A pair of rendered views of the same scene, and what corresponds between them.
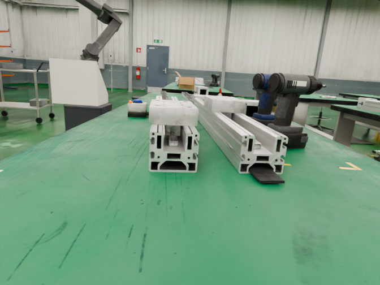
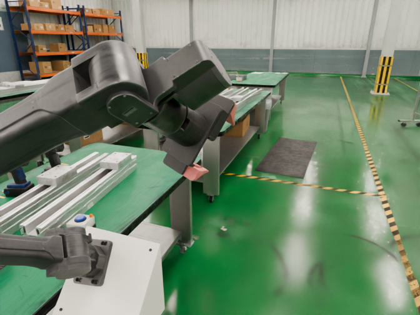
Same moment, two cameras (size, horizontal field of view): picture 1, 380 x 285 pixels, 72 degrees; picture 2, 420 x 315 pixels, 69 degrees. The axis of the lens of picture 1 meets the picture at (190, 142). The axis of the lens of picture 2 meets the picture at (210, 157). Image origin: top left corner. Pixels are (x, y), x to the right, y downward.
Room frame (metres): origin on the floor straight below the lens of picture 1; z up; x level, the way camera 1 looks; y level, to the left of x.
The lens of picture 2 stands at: (1.98, 1.12, 1.52)
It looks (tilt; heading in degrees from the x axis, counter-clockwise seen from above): 21 degrees down; 200
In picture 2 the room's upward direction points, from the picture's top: straight up
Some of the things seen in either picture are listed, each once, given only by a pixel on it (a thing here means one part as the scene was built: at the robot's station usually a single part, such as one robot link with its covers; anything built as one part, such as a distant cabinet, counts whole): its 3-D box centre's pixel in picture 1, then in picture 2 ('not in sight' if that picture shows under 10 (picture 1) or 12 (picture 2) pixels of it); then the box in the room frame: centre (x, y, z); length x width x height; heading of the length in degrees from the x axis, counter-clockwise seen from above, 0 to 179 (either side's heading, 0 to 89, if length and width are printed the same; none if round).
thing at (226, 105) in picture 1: (222, 107); (58, 177); (0.93, -0.11, 0.87); 0.16 x 0.11 x 0.07; 7
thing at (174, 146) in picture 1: (168, 118); (92, 189); (0.90, 0.08, 0.82); 0.80 x 0.10 x 0.09; 7
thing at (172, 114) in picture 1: (172, 116); (116, 162); (0.65, 0.05, 0.87); 0.16 x 0.11 x 0.07; 7
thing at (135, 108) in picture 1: (139, 109); (79, 225); (1.16, 0.24, 0.81); 0.10 x 0.08 x 0.06; 97
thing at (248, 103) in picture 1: (248, 110); not in sight; (1.24, -0.27, 0.83); 0.11 x 0.10 x 0.10; 87
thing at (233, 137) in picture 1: (221, 121); (59, 185); (0.93, -0.11, 0.82); 0.80 x 0.10 x 0.09; 7
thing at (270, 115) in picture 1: (275, 103); (10, 175); (1.02, -0.32, 0.89); 0.20 x 0.08 x 0.22; 111
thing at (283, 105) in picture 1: (296, 111); (47, 160); (0.80, -0.32, 0.89); 0.20 x 0.08 x 0.22; 111
